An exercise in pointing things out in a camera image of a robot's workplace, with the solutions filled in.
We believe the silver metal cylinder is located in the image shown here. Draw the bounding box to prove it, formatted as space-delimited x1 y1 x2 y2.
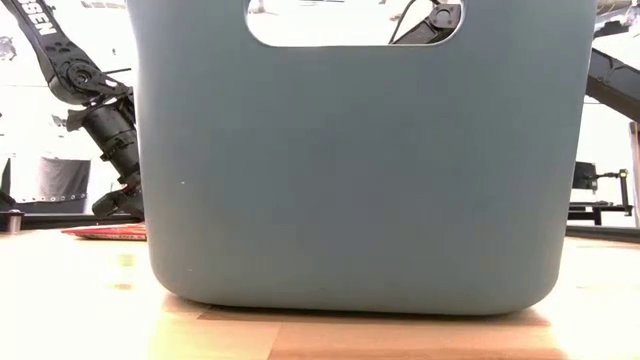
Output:
5 209 25 234

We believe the grey fabric cover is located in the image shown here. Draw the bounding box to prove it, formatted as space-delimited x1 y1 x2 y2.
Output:
37 156 93 202

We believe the small black side table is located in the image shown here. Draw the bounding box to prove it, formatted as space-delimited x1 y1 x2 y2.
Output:
567 200 635 227

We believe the red popcorn bag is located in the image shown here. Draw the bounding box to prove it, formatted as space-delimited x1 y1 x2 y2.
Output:
61 222 148 242

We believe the black aluminium table frame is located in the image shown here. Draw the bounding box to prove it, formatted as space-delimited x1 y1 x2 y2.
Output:
0 212 640 245

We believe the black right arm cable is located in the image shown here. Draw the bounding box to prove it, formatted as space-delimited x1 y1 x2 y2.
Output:
388 0 419 45

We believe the blue-grey plastic basket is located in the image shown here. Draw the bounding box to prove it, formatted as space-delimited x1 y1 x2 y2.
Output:
125 0 599 316

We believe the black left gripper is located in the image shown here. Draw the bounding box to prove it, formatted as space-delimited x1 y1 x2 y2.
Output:
91 185 147 220

